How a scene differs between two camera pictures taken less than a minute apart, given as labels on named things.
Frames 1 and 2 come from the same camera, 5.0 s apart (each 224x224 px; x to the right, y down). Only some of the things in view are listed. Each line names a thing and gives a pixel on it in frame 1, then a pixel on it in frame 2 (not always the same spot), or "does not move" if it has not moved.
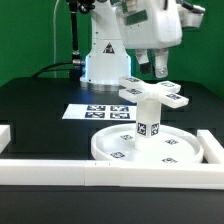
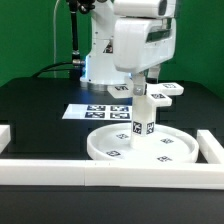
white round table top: (119, 144) does not move
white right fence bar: (212, 149) does not move
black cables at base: (36, 75) does not move
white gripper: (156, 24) → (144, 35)
